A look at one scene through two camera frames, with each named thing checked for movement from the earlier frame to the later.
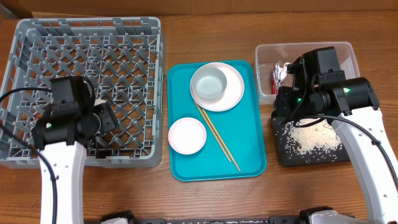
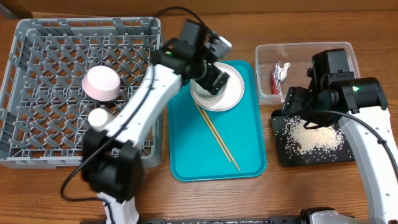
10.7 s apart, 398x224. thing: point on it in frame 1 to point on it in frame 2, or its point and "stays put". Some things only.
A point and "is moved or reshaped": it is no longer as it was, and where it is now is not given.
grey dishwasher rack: [122, 58] stays put
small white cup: [98, 101] is moved or reshaped
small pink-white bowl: [187, 135] to [101, 83]
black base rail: [304, 218] stays put
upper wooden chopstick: [212, 130] stays put
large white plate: [231, 97] stays put
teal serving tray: [241, 127] stays put
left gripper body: [107, 119] to [210, 72]
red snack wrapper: [279, 71] stays put
